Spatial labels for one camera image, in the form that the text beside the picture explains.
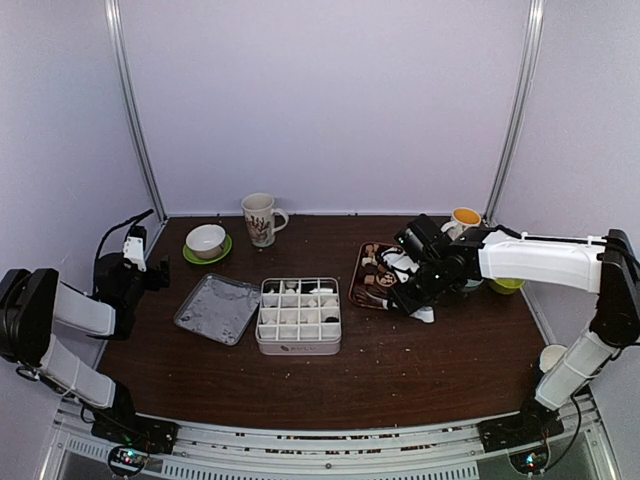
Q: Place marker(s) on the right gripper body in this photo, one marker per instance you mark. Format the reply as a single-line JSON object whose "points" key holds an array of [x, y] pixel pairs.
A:
{"points": [[432, 283]]}

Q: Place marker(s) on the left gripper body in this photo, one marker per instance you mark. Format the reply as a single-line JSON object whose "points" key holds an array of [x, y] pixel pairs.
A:
{"points": [[154, 282]]}

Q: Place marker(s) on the white handled tongs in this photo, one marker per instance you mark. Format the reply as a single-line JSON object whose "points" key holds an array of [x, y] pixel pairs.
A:
{"points": [[425, 315]]}

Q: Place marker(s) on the bunny tin lid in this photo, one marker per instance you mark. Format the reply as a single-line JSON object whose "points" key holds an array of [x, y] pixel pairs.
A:
{"points": [[219, 309]]}

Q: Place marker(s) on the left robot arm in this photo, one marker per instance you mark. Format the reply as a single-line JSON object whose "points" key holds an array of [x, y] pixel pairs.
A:
{"points": [[33, 301]]}

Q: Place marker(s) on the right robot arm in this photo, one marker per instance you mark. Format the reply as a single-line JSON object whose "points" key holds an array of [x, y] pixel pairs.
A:
{"points": [[602, 265]]}

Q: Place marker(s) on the red chocolate tray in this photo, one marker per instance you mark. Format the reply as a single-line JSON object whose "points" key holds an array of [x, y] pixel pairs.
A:
{"points": [[372, 282]]}

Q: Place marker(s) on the grey blue small bowl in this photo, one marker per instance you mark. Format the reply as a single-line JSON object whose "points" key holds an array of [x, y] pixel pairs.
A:
{"points": [[472, 285]]}

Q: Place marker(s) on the yellow inside floral mug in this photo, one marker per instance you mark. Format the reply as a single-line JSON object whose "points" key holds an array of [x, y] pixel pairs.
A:
{"points": [[461, 219]]}

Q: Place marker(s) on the green saucer plate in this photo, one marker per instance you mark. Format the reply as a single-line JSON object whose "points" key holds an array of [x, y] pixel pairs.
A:
{"points": [[190, 256]]}

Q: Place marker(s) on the green small bowl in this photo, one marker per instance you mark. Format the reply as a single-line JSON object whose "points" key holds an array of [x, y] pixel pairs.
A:
{"points": [[506, 286]]}

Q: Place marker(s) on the white ceramic bowl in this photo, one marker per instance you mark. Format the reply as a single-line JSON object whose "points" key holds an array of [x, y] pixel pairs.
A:
{"points": [[206, 241]]}

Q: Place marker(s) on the tin box with dividers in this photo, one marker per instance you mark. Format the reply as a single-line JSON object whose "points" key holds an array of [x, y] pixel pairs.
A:
{"points": [[286, 328]]}

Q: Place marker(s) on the white cup near base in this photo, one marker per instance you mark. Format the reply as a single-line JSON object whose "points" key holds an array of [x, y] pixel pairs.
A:
{"points": [[550, 356]]}

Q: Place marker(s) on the seashell coral mug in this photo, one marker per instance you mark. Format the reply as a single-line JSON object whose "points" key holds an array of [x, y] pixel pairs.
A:
{"points": [[263, 219]]}

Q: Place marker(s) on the right aluminium frame post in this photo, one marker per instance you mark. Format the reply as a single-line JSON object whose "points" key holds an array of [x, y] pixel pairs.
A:
{"points": [[527, 70]]}

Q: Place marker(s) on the aluminium frame post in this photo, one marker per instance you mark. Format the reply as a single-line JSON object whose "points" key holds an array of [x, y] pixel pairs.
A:
{"points": [[116, 32], [527, 70]]}

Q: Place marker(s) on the front aluminium rail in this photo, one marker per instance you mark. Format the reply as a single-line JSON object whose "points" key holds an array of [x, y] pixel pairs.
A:
{"points": [[453, 450]]}

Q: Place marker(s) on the left aluminium frame post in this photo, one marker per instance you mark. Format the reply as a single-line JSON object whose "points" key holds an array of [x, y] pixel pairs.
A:
{"points": [[116, 32]]}

